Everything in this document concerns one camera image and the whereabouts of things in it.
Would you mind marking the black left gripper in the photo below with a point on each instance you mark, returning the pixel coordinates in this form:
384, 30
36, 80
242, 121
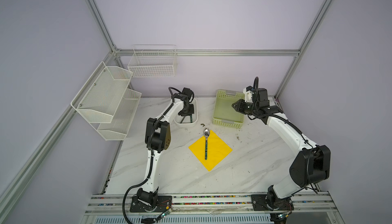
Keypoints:
191, 111

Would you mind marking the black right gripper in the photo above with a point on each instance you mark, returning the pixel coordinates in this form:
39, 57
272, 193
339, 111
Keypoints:
239, 103

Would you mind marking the spoon with green handle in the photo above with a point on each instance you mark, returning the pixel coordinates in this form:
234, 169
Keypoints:
206, 135

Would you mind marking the yellow paper napkin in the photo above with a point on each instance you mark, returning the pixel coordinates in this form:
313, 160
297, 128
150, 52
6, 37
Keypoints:
213, 154

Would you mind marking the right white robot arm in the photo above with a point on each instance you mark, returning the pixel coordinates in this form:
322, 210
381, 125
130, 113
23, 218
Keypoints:
311, 164

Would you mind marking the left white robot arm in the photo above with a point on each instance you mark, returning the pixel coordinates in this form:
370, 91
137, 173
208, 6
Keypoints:
157, 139

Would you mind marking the white plastic cutlery tub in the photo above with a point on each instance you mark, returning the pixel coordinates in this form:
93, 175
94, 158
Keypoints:
186, 123

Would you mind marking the light green perforated basket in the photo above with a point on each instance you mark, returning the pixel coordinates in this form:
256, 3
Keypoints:
224, 114

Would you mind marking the lower white mesh shelf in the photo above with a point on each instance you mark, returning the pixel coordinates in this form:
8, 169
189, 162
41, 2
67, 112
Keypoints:
118, 129

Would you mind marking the white mesh shelf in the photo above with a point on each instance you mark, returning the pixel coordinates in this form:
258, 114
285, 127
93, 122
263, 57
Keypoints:
99, 99
118, 129

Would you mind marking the upper white mesh shelf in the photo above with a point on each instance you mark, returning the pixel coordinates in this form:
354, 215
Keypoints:
99, 99

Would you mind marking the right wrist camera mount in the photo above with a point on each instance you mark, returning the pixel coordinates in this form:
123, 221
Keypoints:
248, 94

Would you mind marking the white wire wall basket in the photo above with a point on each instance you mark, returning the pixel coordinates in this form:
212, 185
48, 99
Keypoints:
149, 61

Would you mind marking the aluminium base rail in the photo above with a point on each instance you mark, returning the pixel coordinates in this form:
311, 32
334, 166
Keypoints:
215, 208

